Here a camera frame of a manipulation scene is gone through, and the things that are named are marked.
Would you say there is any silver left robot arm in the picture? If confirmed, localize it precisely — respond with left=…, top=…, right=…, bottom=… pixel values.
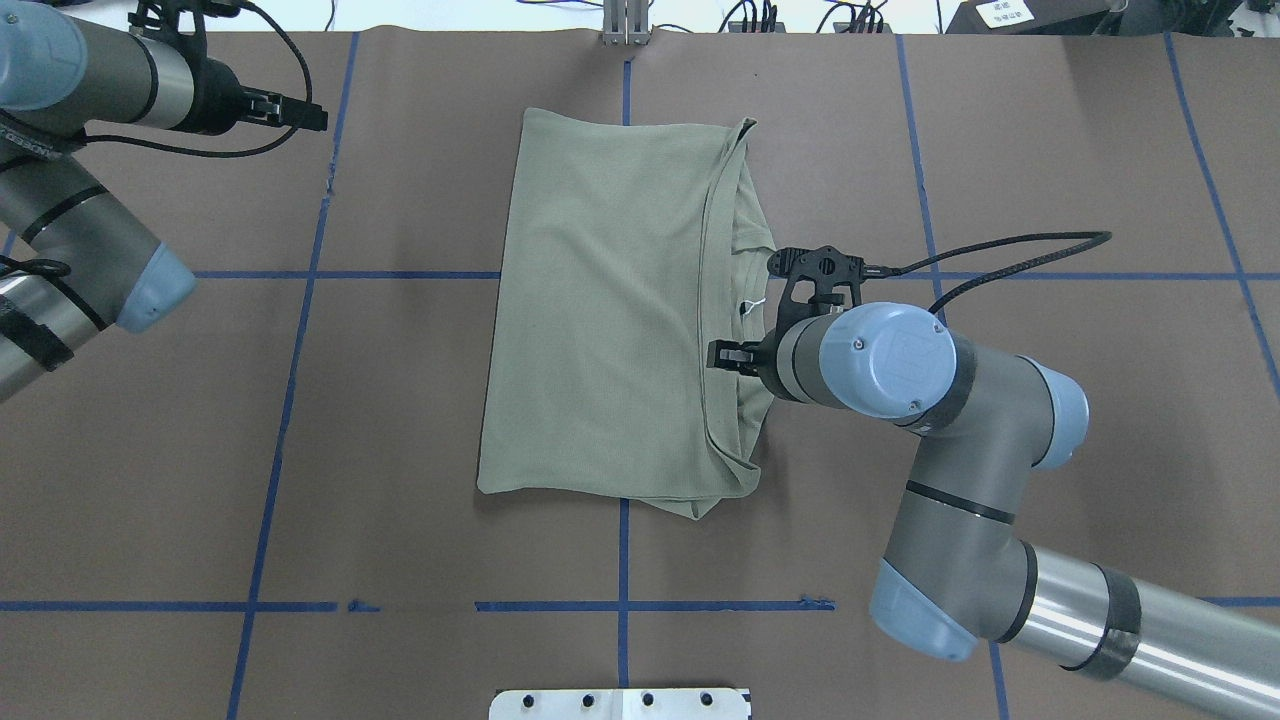
left=1, top=1, right=328, bottom=398

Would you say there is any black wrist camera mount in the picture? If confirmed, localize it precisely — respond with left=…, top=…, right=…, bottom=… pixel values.
left=767, top=246, right=869, bottom=337
left=128, top=1, right=243, bottom=61

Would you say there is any black braided left cable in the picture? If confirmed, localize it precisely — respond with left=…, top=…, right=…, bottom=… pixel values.
left=79, top=0, right=317, bottom=159

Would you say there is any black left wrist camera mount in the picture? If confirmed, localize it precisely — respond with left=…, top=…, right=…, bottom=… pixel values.
left=128, top=1, right=243, bottom=61

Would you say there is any aluminium frame post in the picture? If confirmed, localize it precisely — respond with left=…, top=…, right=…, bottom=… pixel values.
left=600, top=0, right=652, bottom=47

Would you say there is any olive green long-sleeve shirt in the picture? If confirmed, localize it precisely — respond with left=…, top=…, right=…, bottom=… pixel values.
left=477, top=108, right=774, bottom=519

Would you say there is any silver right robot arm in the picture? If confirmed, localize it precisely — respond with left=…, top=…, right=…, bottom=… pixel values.
left=707, top=302, right=1279, bottom=719

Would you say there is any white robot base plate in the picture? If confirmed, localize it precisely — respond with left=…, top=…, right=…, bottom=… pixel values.
left=488, top=687, right=754, bottom=719

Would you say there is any brown paper table cover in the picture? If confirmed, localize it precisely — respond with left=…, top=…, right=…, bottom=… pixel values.
left=3, top=27, right=1277, bottom=719

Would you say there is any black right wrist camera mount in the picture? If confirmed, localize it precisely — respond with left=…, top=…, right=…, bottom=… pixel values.
left=767, top=246, right=869, bottom=337

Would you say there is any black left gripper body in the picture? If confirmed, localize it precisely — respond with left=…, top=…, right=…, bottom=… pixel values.
left=189, top=60, right=261, bottom=136

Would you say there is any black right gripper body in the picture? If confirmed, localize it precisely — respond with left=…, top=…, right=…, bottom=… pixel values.
left=750, top=334, right=792, bottom=396

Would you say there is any black box with label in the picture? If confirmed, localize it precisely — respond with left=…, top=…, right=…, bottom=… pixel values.
left=943, top=1, right=1128, bottom=36

